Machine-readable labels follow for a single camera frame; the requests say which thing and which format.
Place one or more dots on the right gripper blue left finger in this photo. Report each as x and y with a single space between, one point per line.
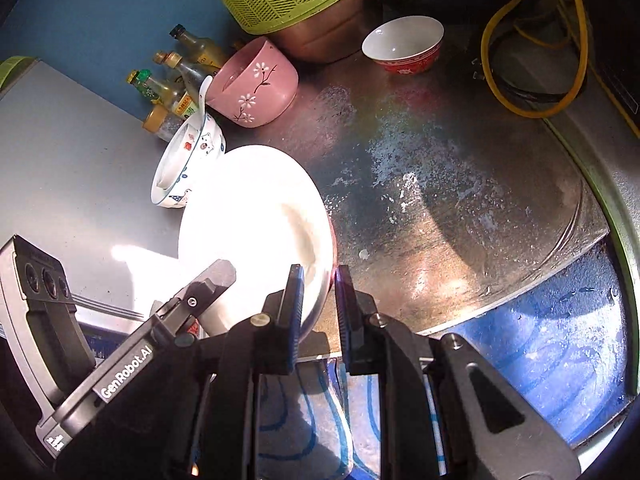
281 340

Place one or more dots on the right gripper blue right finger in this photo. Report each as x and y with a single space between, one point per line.
360 343

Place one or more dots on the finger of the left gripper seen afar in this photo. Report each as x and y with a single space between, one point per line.
200 292

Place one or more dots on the red white small bowl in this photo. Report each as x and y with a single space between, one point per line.
259 209
405 46

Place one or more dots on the bear pattern white bowl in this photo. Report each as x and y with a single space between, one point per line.
191 151

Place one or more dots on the yellow lid spice jar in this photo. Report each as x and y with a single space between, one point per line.
162 123

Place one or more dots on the pink floral bowl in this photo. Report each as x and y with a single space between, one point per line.
255 86

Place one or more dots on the white ceramic spoon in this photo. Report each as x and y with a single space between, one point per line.
202 91

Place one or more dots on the clear vinegar bottle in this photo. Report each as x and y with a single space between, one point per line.
193 74

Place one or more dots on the dark sauce bottle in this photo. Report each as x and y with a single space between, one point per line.
200 49

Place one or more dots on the copper metal pot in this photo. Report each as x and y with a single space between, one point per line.
330 35

